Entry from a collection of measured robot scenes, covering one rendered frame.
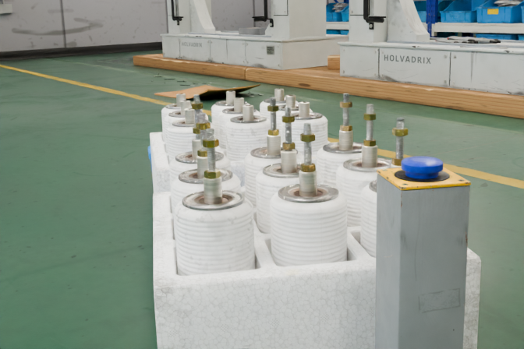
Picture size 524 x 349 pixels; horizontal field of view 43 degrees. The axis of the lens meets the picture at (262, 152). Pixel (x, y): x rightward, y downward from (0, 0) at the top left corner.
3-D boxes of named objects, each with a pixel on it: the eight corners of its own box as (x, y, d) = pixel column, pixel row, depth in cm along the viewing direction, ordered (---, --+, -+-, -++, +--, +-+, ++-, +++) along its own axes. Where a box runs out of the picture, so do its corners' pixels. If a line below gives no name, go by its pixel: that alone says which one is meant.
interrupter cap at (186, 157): (214, 166, 98) (214, 161, 98) (168, 164, 100) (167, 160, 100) (230, 155, 105) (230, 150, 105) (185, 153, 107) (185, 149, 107)
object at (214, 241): (233, 364, 78) (227, 217, 74) (166, 346, 82) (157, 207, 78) (270, 328, 86) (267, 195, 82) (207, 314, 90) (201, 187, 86)
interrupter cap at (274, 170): (317, 167, 96) (317, 162, 96) (313, 180, 89) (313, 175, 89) (266, 166, 97) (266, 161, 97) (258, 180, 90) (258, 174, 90)
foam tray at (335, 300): (374, 271, 120) (375, 176, 117) (476, 391, 83) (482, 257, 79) (159, 291, 115) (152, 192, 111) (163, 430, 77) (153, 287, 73)
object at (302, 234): (268, 314, 90) (264, 186, 86) (337, 308, 91) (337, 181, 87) (279, 349, 81) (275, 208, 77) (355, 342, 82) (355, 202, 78)
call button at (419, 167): (432, 174, 67) (433, 153, 67) (449, 184, 63) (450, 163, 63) (394, 176, 67) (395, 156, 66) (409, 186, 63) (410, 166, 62)
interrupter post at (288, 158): (298, 170, 94) (298, 148, 94) (296, 175, 92) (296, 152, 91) (281, 170, 95) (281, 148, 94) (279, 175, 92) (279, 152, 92)
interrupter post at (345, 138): (354, 149, 107) (354, 128, 106) (352, 152, 105) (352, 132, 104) (339, 148, 108) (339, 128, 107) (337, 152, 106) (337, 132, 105)
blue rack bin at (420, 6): (430, 20, 700) (431, 0, 695) (460, 20, 670) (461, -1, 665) (398, 22, 672) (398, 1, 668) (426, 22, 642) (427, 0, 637)
